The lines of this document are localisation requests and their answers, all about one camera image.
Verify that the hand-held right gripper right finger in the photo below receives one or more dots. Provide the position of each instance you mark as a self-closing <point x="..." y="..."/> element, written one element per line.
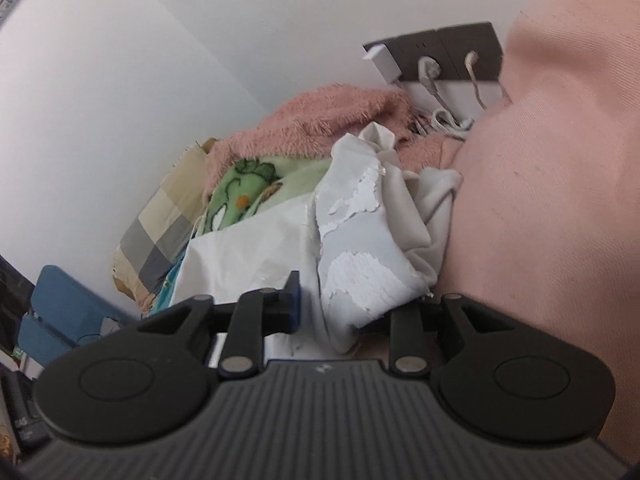
<point x="407" y="330"/>

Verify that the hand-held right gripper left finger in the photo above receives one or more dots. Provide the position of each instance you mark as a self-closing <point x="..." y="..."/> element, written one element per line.
<point x="294" y="305"/>

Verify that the white printed t-shirt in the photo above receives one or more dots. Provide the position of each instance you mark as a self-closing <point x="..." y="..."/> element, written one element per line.
<point x="250" y="255"/>

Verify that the teal printed bed sheet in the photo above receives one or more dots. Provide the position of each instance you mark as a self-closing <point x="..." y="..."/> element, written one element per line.
<point x="167" y="290"/>

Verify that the green plush printed blanket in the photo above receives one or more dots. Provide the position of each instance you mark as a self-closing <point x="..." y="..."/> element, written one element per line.
<point x="250" y="185"/>

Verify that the plaid pillow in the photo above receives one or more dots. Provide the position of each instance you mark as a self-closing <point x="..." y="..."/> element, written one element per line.
<point x="155" y="225"/>

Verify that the grey cloth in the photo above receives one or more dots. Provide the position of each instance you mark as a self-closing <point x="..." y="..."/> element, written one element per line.
<point x="112" y="325"/>

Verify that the pink fuzzy blanket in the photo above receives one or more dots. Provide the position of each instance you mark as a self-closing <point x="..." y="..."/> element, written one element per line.
<point x="310" y="120"/>

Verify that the white charger adapter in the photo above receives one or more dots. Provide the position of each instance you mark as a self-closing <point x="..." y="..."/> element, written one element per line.
<point x="382" y="62"/>

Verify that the grey wall socket panel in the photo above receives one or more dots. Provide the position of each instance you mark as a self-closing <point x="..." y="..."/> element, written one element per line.
<point x="450" y="40"/>

